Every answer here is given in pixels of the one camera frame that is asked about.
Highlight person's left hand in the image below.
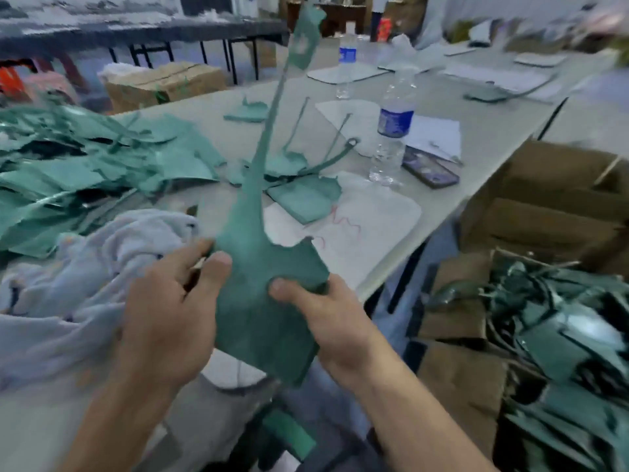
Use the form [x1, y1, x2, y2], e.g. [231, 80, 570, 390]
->
[116, 237, 234, 391]

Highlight person's right hand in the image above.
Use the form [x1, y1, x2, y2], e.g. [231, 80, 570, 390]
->
[268, 273, 394, 389]

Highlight single green plastic part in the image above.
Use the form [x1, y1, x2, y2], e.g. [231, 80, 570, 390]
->
[214, 3, 332, 387]

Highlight grey-blue wiping cloth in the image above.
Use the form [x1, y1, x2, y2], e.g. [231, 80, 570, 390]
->
[0, 209, 200, 389]

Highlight box of green parts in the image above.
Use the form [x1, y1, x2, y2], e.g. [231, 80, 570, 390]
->
[415, 247, 629, 472]

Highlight pile of green plastic parts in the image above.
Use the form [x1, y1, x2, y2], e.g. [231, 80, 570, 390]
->
[0, 93, 360, 260]

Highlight brown cardboard box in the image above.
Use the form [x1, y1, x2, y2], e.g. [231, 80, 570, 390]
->
[104, 62, 231, 114]

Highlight small cardboard box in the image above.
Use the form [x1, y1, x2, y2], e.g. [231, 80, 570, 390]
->
[460, 137, 627, 266]

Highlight person's right forearm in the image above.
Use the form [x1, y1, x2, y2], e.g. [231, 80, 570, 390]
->
[354, 353, 497, 472]

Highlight black metal table legs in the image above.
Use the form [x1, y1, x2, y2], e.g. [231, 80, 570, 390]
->
[364, 93, 571, 321]

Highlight white foam sheet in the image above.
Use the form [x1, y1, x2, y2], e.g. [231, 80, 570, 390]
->
[201, 170, 424, 391]
[307, 62, 389, 87]

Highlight black smartphone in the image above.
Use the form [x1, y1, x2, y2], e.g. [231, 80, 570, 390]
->
[401, 146, 461, 189]

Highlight clear blue-label water bottle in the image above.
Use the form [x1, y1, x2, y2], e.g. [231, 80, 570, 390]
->
[368, 62, 422, 187]
[335, 22, 360, 101]

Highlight white paper sheet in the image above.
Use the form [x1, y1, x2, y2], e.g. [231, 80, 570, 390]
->
[314, 98, 464, 163]

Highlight pink plastic stool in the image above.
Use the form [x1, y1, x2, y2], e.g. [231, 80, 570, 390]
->
[22, 71, 82, 106]

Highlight orange object under table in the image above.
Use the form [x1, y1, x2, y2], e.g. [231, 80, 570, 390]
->
[0, 66, 29, 102]

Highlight long grey work table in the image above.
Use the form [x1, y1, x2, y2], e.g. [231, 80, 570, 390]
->
[0, 16, 290, 89]

